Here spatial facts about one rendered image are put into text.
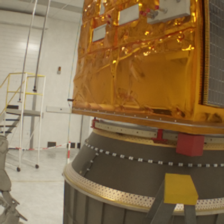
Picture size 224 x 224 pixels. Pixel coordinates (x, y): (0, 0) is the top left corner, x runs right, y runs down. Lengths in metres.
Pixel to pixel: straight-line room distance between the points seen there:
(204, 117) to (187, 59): 0.40
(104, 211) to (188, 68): 1.26
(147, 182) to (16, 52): 8.28
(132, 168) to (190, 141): 0.56
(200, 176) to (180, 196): 0.92
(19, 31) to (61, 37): 1.82
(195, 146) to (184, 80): 0.44
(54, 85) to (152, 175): 8.35
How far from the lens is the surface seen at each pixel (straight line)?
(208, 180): 2.05
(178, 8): 1.83
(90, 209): 2.20
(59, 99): 10.09
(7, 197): 2.82
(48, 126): 9.99
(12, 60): 9.56
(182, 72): 1.68
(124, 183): 2.00
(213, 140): 2.11
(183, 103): 1.64
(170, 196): 1.12
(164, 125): 1.82
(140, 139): 2.09
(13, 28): 9.83
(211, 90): 1.71
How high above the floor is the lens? 1.86
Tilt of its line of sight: 2 degrees down
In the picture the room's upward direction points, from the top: 6 degrees clockwise
